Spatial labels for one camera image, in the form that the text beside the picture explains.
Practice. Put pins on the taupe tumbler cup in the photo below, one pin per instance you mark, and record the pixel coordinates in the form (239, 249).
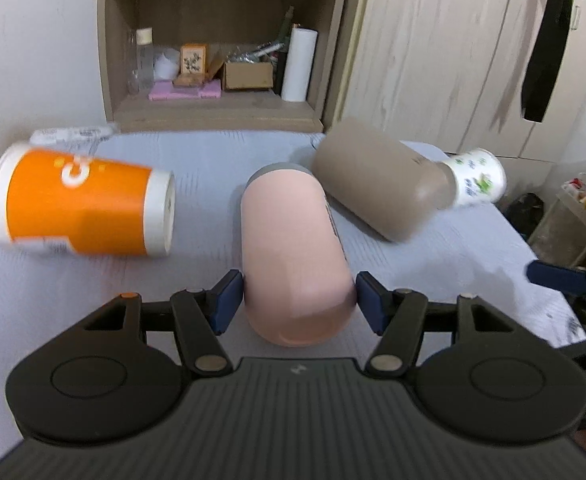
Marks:
(380, 180)

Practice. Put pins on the small cardboard box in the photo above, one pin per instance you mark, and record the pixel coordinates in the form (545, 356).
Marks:
(240, 76)

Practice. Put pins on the wooden floral box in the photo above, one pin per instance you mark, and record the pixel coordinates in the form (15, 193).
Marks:
(192, 66)

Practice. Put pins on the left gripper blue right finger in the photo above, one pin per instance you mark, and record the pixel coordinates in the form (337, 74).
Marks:
(397, 316)

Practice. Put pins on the light wood wardrobe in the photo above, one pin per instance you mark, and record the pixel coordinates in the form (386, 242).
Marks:
(450, 73)

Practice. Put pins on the clear bottle beige cap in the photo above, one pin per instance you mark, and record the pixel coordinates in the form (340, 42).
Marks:
(140, 60)

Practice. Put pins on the pink flat box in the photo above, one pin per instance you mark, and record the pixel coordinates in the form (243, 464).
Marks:
(167, 91)

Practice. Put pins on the orange white paper cup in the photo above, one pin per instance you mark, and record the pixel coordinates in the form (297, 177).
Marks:
(59, 202)

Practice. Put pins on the black ribbon bow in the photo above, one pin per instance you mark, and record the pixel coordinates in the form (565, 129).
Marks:
(546, 59)

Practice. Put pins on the grey patterned tablecloth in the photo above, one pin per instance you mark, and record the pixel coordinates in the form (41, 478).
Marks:
(470, 250)

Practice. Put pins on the white floral paper cup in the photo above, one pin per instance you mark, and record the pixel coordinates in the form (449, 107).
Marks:
(478, 177)

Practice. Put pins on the pink tumbler cup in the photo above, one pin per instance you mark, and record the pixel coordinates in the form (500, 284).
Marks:
(298, 288)

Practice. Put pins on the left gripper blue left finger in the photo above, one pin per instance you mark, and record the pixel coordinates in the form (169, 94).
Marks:
(200, 318)

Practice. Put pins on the white paper towel roll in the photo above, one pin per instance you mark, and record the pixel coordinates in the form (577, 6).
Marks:
(300, 58)

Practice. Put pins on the white tissue pack stack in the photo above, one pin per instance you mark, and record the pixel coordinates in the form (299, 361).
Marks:
(72, 135)

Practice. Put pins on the white small cup on shelf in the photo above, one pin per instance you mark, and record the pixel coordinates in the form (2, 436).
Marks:
(166, 64)

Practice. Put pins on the wooden shelf unit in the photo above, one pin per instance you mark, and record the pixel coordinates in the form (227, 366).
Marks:
(225, 26)

